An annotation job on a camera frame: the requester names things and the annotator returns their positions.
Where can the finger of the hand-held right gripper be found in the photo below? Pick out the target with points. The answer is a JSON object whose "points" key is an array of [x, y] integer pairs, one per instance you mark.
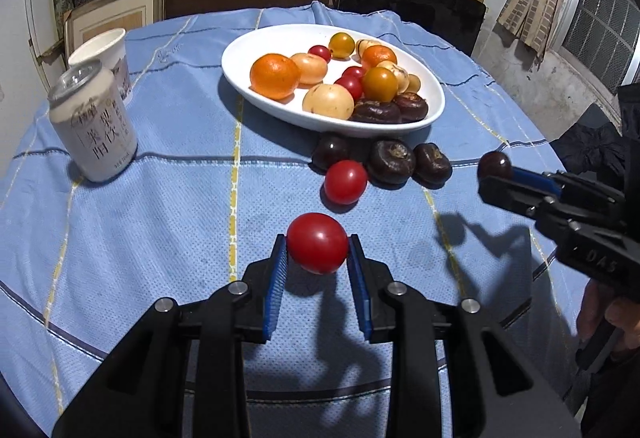
{"points": [[535, 179], [505, 195]]}

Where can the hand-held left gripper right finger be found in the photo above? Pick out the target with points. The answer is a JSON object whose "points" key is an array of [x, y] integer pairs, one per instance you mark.
{"points": [[361, 290]]}

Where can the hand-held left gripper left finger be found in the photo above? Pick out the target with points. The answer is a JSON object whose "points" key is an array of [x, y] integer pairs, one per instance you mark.
{"points": [[275, 290]]}

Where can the red cherry tomato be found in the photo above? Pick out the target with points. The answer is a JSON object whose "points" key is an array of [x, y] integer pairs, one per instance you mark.
{"points": [[345, 181], [317, 243], [320, 52], [350, 87], [354, 72]]}

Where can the dark brown water chestnut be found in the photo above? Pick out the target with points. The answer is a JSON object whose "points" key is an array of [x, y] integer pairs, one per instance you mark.
{"points": [[412, 106], [433, 163], [391, 161], [376, 112]]}

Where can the yellow orange tomato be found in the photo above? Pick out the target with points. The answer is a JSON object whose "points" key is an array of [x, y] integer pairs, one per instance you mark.
{"points": [[380, 83], [342, 44]]}

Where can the speckled yellow pear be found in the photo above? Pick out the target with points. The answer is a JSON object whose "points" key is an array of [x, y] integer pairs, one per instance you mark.
{"points": [[327, 102]]}

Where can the large orange mandarin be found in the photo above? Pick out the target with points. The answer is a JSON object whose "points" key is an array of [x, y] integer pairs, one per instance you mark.
{"points": [[274, 76]]}

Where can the peach coloured round fruit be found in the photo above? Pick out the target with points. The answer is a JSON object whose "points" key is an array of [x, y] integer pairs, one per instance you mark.
{"points": [[311, 67]]}

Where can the white oval plate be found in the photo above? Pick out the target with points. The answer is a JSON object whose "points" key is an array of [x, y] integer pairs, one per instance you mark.
{"points": [[250, 53]]}

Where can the person's right forearm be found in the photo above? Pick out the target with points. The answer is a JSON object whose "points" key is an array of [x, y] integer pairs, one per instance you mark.
{"points": [[615, 398]]}

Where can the person's right hand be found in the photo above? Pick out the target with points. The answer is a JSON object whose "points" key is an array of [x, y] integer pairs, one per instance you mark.
{"points": [[590, 313]]}

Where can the black cloth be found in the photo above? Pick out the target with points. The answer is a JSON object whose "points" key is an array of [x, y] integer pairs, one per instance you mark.
{"points": [[590, 143]]}

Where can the blue checked tablecloth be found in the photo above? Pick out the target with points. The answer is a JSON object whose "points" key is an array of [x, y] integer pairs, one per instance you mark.
{"points": [[150, 218]]}

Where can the small olive brown fruit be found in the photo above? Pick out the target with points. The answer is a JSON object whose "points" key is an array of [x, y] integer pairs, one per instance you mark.
{"points": [[414, 83]]}

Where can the pale yellow round fruit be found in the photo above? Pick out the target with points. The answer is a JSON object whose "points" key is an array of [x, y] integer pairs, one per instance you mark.
{"points": [[401, 73]]}

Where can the small orange mandarin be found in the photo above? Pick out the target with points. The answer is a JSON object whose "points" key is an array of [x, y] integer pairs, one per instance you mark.
{"points": [[378, 56]]}

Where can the metal grille window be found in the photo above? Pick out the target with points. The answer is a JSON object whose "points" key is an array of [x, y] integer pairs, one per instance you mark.
{"points": [[605, 3]]}

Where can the pale orange round fruit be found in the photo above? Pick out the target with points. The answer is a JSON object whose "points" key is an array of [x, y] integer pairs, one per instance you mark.
{"points": [[363, 45]]}

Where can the white drink can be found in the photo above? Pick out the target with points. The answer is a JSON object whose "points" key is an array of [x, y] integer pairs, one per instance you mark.
{"points": [[95, 128]]}

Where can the white paper cup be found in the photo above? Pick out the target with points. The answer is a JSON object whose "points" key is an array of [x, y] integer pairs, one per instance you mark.
{"points": [[107, 48]]}

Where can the beige framed cardboard box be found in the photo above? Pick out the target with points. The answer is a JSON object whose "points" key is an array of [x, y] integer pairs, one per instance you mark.
{"points": [[110, 13]]}

